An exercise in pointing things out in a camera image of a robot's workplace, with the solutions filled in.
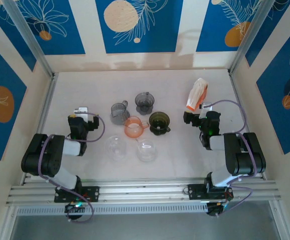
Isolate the white orange coffee filter pack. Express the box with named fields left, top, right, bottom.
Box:
left=186, top=77, right=209, bottom=111

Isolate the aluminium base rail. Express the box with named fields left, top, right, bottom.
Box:
left=6, top=177, right=282, bottom=206

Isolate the right black mount plate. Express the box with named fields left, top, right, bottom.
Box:
left=187, top=183, right=234, bottom=201

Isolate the orange plastic dripper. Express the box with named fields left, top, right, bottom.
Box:
left=123, top=116, right=150, bottom=139

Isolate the aluminium frame post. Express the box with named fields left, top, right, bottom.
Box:
left=2, top=0, right=55, bottom=80
left=227, top=0, right=275, bottom=76

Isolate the white slotted cable duct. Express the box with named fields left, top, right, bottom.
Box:
left=16, top=203, right=208, bottom=216

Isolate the left black mount plate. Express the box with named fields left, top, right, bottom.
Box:
left=54, top=186, right=100, bottom=204

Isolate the dark grey plastic dripper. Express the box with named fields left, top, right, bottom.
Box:
left=134, top=91, right=156, bottom=116

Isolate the black mount plate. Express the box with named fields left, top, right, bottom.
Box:
left=54, top=186, right=100, bottom=204
left=187, top=183, right=234, bottom=201

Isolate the black controller board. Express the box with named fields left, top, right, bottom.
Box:
left=64, top=201, right=87, bottom=221
left=206, top=201, right=229, bottom=218

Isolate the clear plastic dripper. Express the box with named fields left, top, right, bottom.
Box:
left=104, top=135, right=127, bottom=162
left=134, top=138, right=158, bottom=163

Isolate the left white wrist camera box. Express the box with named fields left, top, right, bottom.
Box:
left=74, top=106, right=89, bottom=121

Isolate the light grey plastic dripper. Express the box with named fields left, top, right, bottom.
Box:
left=109, top=100, right=131, bottom=126

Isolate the aluminium side rail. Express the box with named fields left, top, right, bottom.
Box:
left=228, top=72, right=267, bottom=181
left=22, top=72, right=59, bottom=186

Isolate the olive green plastic dripper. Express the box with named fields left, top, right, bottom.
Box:
left=148, top=111, right=172, bottom=136

